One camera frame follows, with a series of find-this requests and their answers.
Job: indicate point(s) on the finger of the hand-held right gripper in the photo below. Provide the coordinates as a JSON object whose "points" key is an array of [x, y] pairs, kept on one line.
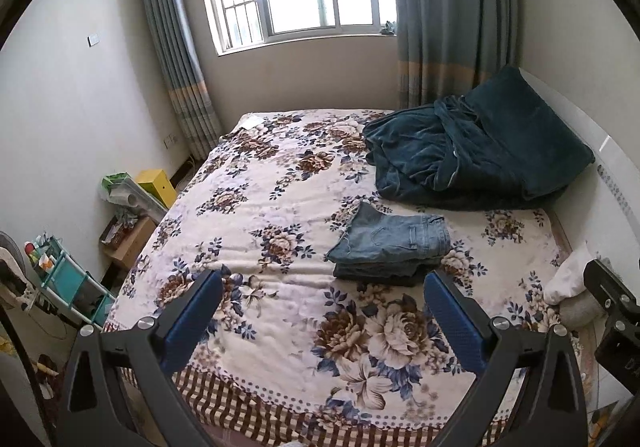
{"points": [[612, 289]]}

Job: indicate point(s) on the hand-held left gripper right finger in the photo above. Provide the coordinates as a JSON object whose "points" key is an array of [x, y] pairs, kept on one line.
{"points": [[455, 322]]}

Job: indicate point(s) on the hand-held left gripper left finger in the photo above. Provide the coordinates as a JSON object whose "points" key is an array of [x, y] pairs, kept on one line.
{"points": [[192, 322]]}

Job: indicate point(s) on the light blue denim pants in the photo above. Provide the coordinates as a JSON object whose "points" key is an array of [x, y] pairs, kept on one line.
{"points": [[395, 237]]}

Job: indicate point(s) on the dark folded pants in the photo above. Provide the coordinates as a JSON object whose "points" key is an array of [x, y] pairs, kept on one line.
{"points": [[380, 278]]}

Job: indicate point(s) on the grey cushion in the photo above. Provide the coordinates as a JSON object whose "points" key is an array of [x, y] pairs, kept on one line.
{"points": [[580, 312]]}

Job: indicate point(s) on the white cloth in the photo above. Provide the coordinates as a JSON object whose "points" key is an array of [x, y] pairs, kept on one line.
{"points": [[570, 277]]}

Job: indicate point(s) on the cardboard box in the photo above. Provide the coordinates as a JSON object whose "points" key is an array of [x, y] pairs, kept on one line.
{"points": [[130, 242]]}

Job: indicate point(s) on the white headboard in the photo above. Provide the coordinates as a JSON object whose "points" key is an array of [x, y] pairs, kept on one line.
{"points": [[615, 162]]}

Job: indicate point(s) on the teal storage cart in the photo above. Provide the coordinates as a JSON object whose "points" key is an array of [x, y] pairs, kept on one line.
{"points": [[70, 279]]}

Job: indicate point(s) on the long white box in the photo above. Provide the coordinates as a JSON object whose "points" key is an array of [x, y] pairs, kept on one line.
{"points": [[140, 199]]}

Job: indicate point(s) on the yellow box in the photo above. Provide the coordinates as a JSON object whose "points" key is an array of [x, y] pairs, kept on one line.
{"points": [[157, 187]]}

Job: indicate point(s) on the floral printed blanket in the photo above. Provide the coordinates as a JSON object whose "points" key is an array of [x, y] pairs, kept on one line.
{"points": [[280, 187]]}

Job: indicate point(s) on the green bag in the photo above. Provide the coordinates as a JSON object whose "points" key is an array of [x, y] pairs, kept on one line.
{"points": [[114, 181]]}

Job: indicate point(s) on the dark teal quilt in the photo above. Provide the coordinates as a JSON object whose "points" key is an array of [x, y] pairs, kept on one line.
{"points": [[415, 162]]}

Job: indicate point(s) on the dark teal pillow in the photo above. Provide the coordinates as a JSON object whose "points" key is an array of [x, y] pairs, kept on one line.
{"points": [[530, 127]]}

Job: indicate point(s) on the white paper sheet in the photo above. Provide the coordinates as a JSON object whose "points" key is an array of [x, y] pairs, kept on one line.
{"points": [[252, 122]]}

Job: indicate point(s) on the grey blue striped curtain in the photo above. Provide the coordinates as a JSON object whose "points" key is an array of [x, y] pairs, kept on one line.
{"points": [[172, 52], [445, 17]]}

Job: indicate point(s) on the small windowsill plant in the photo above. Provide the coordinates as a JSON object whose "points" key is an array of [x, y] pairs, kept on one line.
{"points": [[389, 28]]}

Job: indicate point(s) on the wall outlet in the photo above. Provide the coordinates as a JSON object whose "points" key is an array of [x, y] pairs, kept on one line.
{"points": [[170, 141]]}

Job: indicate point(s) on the white wall switch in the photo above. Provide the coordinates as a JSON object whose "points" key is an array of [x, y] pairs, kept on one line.
{"points": [[92, 40]]}

